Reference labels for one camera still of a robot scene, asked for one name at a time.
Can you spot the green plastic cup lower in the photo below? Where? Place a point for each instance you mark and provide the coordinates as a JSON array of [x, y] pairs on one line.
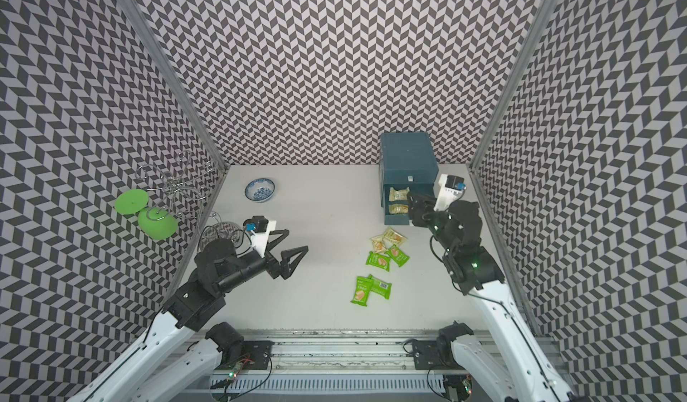
[[157, 223]]

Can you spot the green cookie packet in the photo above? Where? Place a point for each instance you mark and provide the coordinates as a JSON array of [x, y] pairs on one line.
[[380, 287], [378, 260], [396, 255], [362, 291]]

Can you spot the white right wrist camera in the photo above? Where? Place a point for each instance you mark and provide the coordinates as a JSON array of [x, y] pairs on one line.
[[448, 189]]

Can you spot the yellow cookie packet small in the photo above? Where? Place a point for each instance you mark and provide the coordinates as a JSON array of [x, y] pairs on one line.
[[378, 244]]

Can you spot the teal three-drawer cabinet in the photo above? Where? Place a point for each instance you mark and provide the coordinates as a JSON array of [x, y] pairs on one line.
[[407, 160]]

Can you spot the blue white porcelain bowl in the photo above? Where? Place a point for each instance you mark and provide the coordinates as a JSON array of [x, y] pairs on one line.
[[260, 190]]

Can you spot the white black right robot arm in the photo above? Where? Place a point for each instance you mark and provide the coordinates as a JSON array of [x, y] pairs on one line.
[[483, 305]]

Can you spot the chrome wire cup rack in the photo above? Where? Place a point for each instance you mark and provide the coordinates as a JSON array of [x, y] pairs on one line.
[[178, 189]]

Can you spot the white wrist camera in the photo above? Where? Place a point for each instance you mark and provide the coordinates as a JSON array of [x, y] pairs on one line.
[[448, 189], [258, 229]]

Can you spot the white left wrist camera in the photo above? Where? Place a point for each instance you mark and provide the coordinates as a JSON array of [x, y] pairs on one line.
[[258, 229]]

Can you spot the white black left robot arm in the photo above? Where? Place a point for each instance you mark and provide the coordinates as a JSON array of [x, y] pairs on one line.
[[177, 316]]

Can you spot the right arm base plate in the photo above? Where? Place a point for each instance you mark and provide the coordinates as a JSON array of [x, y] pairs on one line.
[[428, 354]]

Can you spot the green plastic cup upper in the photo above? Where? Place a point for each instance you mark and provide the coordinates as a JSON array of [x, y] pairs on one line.
[[132, 201]]

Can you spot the aluminium front rail frame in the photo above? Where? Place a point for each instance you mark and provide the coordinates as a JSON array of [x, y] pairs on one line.
[[355, 350]]

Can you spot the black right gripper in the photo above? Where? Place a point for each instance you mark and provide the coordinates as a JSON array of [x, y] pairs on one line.
[[419, 210]]

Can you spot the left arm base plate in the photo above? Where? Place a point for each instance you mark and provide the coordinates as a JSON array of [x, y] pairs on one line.
[[253, 354]]

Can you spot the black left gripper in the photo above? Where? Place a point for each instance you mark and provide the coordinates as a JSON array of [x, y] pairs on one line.
[[276, 269]]

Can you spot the green plastic cup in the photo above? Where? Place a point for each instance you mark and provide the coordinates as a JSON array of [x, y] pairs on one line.
[[157, 223], [132, 201]]

